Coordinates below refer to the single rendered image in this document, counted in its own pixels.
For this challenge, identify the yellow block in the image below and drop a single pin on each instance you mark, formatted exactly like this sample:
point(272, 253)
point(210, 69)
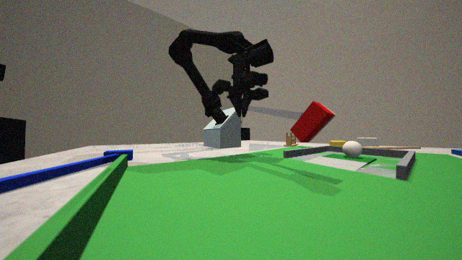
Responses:
point(337, 143)

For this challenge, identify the white golf ball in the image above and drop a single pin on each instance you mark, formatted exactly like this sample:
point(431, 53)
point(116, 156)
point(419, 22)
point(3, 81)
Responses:
point(352, 149)

